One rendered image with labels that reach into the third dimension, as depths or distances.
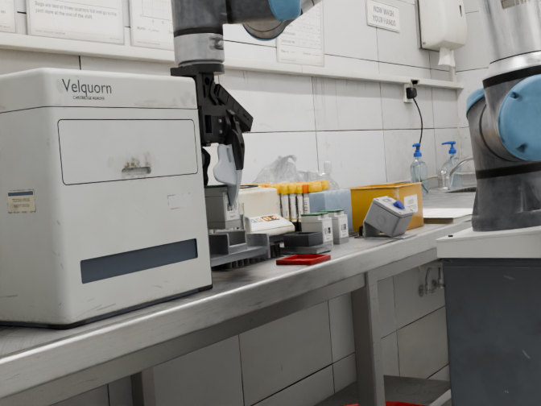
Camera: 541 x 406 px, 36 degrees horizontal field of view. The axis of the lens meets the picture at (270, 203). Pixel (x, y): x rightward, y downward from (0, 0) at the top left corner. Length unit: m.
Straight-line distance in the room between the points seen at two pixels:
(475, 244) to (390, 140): 1.95
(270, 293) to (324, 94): 1.64
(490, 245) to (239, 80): 1.24
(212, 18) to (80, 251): 0.43
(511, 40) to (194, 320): 0.60
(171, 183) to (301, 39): 1.63
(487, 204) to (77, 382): 0.72
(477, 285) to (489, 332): 0.08
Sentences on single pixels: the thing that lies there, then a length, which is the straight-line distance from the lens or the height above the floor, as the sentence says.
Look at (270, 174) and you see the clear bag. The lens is 2.29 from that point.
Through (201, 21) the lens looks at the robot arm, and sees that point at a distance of 1.23.
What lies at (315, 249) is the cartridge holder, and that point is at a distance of 1.48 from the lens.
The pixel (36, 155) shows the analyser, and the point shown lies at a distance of 0.98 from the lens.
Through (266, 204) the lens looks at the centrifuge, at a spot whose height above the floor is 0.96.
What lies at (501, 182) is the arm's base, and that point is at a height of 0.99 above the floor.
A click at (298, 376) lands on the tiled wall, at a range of 2.63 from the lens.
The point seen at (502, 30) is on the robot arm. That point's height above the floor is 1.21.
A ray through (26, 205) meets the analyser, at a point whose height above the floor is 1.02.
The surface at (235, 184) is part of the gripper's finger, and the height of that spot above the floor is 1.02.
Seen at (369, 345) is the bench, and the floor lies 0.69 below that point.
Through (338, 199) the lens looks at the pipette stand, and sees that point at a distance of 1.74.
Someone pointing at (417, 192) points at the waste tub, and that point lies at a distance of 1.87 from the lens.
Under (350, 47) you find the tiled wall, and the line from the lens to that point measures 3.01.
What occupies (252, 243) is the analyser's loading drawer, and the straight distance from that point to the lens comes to 1.33.
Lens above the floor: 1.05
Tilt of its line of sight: 3 degrees down
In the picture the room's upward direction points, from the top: 4 degrees counter-clockwise
